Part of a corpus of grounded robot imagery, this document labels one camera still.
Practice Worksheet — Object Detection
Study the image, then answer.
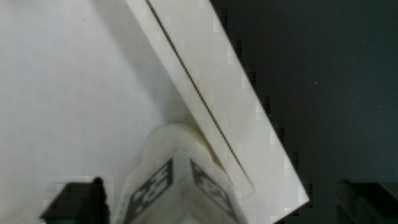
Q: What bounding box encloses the white table leg with tag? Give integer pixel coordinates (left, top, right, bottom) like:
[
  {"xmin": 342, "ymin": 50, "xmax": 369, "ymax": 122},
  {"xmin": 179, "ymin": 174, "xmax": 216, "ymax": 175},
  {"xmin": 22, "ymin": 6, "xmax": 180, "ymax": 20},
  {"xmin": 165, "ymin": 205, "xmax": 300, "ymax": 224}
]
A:
[{"xmin": 111, "ymin": 123, "xmax": 248, "ymax": 224}]

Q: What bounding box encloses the white square tabletop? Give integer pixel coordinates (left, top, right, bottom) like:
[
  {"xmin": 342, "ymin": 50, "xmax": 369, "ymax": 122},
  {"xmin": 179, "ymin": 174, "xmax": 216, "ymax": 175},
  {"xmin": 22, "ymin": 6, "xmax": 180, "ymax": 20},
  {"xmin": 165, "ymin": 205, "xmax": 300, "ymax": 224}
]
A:
[{"xmin": 0, "ymin": 0, "xmax": 308, "ymax": 224}]

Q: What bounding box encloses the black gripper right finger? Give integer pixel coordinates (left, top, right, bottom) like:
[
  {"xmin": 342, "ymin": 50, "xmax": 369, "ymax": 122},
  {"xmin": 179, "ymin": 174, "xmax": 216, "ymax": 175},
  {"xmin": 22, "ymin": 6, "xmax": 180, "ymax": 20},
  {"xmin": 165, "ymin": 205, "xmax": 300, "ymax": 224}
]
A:
[{"xmin": 335, "ymin": 180, "xmax": 398, "ymax": 224}]

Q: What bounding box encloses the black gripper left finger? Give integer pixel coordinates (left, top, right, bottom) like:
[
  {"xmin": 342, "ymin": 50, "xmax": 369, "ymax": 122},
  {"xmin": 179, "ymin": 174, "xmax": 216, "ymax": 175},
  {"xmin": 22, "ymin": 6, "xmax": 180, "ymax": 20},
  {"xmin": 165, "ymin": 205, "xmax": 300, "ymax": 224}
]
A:
[{"xmin": 38, "ymin": 177, "xmax": 109, "ymax": 224}]

